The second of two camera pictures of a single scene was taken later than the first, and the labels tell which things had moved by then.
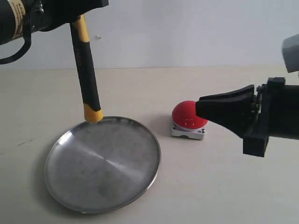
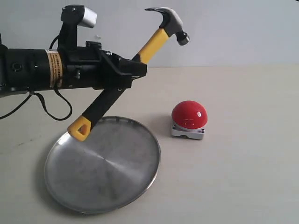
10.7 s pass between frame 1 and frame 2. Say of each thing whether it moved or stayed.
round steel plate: stayed
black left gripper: moved
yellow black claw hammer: moved
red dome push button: stayed
